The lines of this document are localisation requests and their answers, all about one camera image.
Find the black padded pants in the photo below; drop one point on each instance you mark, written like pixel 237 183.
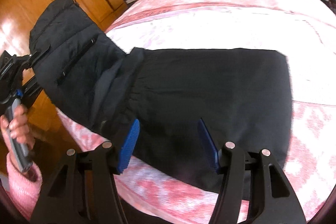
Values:
pixel 242 95

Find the pink patterned bed blanket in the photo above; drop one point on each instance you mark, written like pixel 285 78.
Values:
pixel 302 30

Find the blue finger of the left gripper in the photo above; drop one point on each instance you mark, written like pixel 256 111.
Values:
pixel 19 93

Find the person's left hand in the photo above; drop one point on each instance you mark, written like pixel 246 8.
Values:
pixel 17 129

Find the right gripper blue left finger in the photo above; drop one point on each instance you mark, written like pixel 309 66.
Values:
pixel 128 145

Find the orange wooden wardrobe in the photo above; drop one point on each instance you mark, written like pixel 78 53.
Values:
pixel 84 73

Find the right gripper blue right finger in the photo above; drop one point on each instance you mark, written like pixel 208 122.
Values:
pixel 209 146

